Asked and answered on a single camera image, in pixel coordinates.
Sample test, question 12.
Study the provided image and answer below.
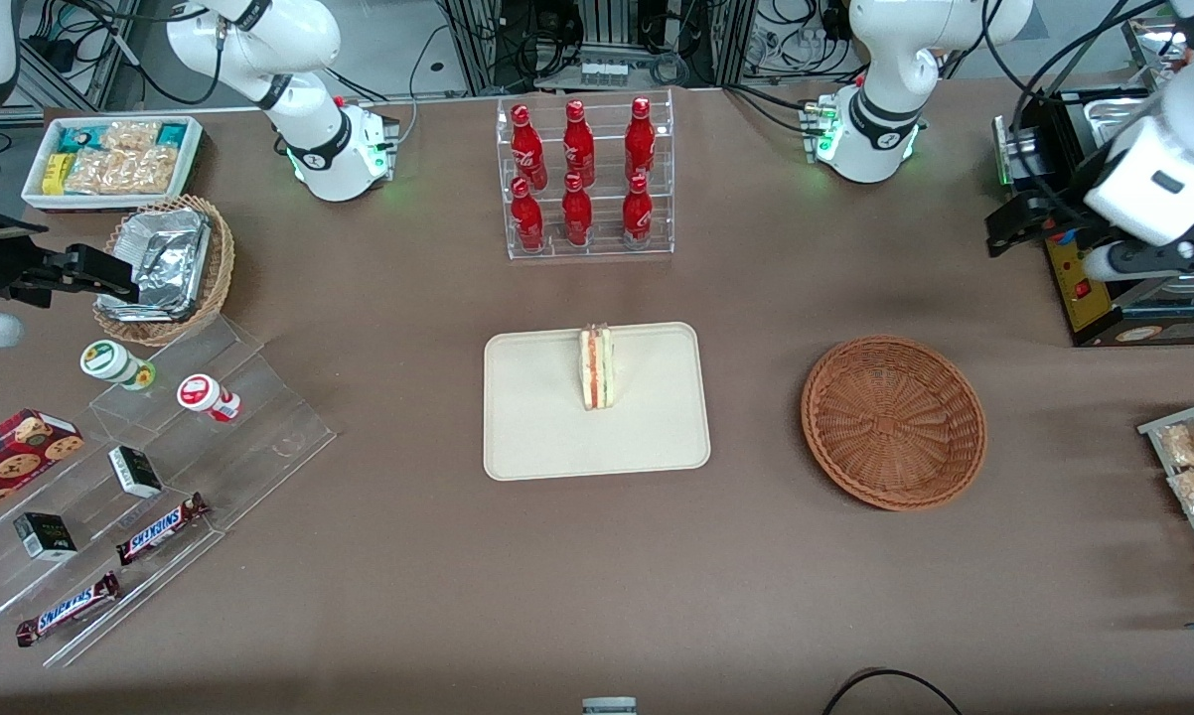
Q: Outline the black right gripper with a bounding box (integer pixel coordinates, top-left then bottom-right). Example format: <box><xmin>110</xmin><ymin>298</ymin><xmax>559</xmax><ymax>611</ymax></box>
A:
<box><xmin>0</xmin><ymin>197</ymin><xmax>142</xmax><ymax>306</ymax></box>

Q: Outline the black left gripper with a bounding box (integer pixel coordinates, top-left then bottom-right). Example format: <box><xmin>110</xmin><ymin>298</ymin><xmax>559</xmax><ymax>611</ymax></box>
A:
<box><xmin>986</xmin><ymin>149</ymin><xmax>1130</xmax><ymax>259</ymax></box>

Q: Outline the triangle sandwich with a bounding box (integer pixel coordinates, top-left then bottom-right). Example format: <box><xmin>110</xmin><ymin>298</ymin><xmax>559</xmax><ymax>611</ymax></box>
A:
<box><xmin>577</xmin><ymin>321</ymin><xmax>616</xmax><ymax>411</ymax></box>

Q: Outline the aluminium foil tray stack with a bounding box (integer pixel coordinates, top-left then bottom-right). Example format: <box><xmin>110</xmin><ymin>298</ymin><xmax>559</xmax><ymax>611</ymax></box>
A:
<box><xmin>100</xmin><ymin>206</ymin><xmax>213</xmax><ymax>323</ymax></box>

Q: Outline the light wicker basket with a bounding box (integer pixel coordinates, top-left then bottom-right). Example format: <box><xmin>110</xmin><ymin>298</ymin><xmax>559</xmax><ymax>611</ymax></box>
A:
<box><xmin>92</xmin><ymin>194</ymin><xmax>236</xmax><ymax>348</ymax></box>

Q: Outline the tray of wrapped crackers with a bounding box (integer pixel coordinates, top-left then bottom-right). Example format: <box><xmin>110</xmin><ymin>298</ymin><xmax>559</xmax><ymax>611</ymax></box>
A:
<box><xmin>1137</xmin><ymin>394</ymin><xmax>1194</xmax><ymax>609</ymax></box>

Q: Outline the brown wicker basket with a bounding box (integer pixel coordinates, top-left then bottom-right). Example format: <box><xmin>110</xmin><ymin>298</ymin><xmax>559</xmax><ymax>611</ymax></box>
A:
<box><xmin>800</xmin><ymin>335</ymin><xmax>988</xmax><ymax>512</ymax></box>

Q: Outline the cream plastic tray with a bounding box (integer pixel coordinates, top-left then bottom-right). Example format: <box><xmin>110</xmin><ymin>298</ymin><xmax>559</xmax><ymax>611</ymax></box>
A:
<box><xmin>484</xmin><ymin>322</ymin><xmax>711</xmax><ymax>483</ymax></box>

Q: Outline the green sunflower yogurt cup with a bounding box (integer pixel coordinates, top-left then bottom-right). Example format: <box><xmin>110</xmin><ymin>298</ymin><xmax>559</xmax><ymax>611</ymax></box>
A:
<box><xmin>79</xmin><ymin>339</ymin><xmax>157</xmax><ymax>391</ymax></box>

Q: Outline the white snack bin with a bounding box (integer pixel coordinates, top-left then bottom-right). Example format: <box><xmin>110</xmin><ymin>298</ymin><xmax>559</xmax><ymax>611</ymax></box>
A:
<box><xmin>20</xmin><ymin>114</ymin><xmax>207</xmax><ymax>214</ymax></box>

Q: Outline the black machine with yellow panel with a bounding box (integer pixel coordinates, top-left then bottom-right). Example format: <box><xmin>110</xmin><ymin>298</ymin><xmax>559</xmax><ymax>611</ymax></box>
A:
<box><xmin>992</xmin><ymin>85</ymin><xmax>1194</xmax><ymax>349</ymax></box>

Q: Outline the red lidded yogurt cup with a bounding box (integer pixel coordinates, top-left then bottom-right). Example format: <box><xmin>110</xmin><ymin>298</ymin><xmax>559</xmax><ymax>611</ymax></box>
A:
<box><xmin>176</xmin><ymin>372</ymin><xmax>242</xmax><ymax>424</ymax></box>

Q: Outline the small black carton box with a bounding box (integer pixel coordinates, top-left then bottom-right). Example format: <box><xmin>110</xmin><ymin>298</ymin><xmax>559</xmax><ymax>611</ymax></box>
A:
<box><xmin>12</xmin><ymin>510</ymin><xmax>79</xmax><ymax>563</ymax></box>
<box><xmin>107</xmin><ymin>445</ymin><xmax>164</xmax><ymax>500</ymax></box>

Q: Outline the red plaid cookie box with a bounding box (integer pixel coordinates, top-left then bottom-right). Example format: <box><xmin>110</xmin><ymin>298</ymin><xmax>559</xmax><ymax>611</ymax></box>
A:
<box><xmin>0</xmin><ymin>407</ymin><xmax>86</xmax><ymax>528</ymax></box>

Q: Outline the clear acrylic stepped shelf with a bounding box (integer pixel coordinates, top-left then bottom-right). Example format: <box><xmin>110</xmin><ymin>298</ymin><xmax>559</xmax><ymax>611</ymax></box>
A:
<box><xmin>0</xmin><ymin>315</ymin><xmax>338</xmax><ymax>669</ymax></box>

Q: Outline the Snickers chocolate bar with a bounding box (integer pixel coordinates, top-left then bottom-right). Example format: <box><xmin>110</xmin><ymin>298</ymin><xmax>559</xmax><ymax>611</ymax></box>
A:
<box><xmin>114</xmin><ymin>492</ymin><xmax>212</xmax><ymax>568</ymax></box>
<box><xmin>15</xmin><ymin>571</ymin><xmax>122</xmax><ymax>648</ymax></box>

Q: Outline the red cola bottle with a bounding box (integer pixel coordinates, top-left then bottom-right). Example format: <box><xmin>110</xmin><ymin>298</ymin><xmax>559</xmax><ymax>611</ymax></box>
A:
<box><xmin>560</xmin><ymin>172</ymin><xmax>595</xmax><ymax>248</ymax></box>
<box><xmin>510</xmin><ymin>103</ymin><xmax>549</xmax><ymax>191</ymax></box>
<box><xmin>624</xmin><ymin>95</ymin><xmax>658</xmax><ymax>183</ymax></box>
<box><xmin>621</xmin><ymin>173</ymin><xmax>655</xmax><ymax>248</ymax></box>
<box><xmin>561</xmin><ymin>98</ymin><xmax>597</xmax><ymax>189</ymax></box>
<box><xmin>510</xmin><ymin>176</ymin><xmax>547</xmax><ymax>253</ymax></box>

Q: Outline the clear acrylic bottle rack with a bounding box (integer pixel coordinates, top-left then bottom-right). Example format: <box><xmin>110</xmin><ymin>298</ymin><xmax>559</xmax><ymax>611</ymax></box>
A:
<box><xmin>495</xmin><ymin>88</ymin><xmax>676</xmax><ymax>262</ymax></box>

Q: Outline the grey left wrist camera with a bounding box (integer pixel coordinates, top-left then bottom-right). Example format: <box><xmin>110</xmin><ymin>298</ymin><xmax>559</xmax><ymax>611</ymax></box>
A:
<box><xmin>1082</xmin><ymin>240</ymin><xmax>1194</xmax><ymax>285</ymax></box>

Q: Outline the aluminium frame with cables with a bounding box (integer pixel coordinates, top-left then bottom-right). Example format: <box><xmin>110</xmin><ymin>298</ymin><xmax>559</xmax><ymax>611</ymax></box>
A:
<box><xmin>436</xmin><ymin>0</ymin><xmax>759</xmax><ymax>92</ymax></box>

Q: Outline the black cable loop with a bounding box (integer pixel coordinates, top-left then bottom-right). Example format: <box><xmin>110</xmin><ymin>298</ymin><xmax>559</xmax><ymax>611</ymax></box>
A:
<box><xmin>820</xmin><ymin>667</ymin><xmax>967</xmax><ymax>715</ymax></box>

